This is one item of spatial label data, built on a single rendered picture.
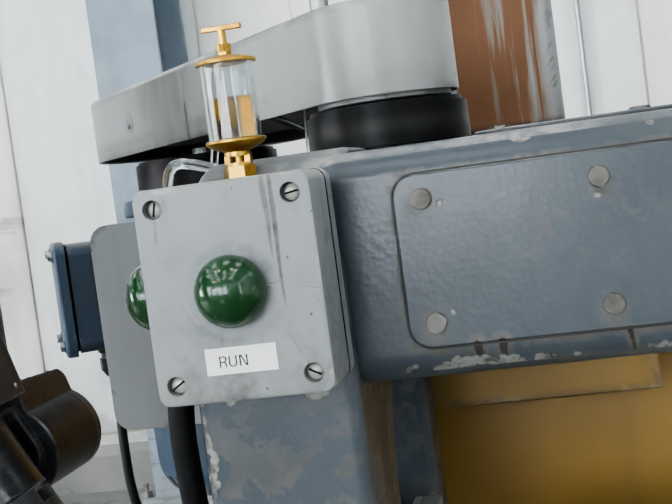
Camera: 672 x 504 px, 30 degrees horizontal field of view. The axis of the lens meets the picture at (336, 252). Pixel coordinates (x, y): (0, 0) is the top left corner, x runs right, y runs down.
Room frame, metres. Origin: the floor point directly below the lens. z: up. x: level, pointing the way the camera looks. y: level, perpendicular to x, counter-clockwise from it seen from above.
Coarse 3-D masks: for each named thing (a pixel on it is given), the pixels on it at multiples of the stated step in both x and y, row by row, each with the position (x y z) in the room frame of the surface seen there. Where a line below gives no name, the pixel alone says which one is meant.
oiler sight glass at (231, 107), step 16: (208, 64) 0.58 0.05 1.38; (224, 64) 0.58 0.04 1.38; (240, 64) 0.58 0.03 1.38; (208, 80) 0.58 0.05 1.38; (224, 80) 0.58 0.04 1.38; (240, 80) 0.58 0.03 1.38; (208, 96) 0.58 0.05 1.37; (224, 96) 0.58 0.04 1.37; (240, 96) 0.58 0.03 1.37; (256, 96) 0.59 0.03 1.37; (208, 112) 0.58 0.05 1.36; (224, 112) 0.58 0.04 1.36; (240, 112) 0.58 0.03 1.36; (256, 112) 0.59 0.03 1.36; (208, 128) 0.59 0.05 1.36; (224, 128) 0.58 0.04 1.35; (240, 128) 0.58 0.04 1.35; (256, 128) 0.58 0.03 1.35
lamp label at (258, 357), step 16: (208, 352) 0.51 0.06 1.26; (224, 352) 0.51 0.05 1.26; (240, 352) 0.50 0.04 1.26; (256, 352) 0.50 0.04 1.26; (272, 352) 0.50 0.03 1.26; (208, 368) 0.51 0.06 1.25; (224, 368) 0.51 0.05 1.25; (240, 368) 0.51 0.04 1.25; (256, 368) 0.50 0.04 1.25; (272, 368) 0.50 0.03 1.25
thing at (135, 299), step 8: (136, 272) 0.53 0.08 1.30; (128, 280) 0.53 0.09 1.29; (136, 280) 0.52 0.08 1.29; (128, 288) 0.53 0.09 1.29; (136, 288) 0.52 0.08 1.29; (128, 296) 0.53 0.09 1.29; (136, 296) 0.52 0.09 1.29; (144, 296) 0.52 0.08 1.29; (128, 304) 0.53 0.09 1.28; (136, 304) 0.52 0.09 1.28; (144, 304) 0.52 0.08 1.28; (136, 312) 0.52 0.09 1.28; (144, 312) 0.52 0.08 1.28; (136, 320) 0.53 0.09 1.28; (144, 320) 0.52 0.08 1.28
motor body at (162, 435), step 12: (132, 216) 1.03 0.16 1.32; (156, 432) 1.04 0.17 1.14; (168, 432) 1.02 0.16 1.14; (156, 444) 1.05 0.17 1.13; (168, 444) 1.02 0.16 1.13; (204, 444) 0.99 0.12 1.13; (168, 456) 1.02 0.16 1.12; (204, 456) 1.00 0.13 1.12; (168, 468) 1.02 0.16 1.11; (204, 468) 1.00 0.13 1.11; (204, 480) 1.00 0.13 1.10
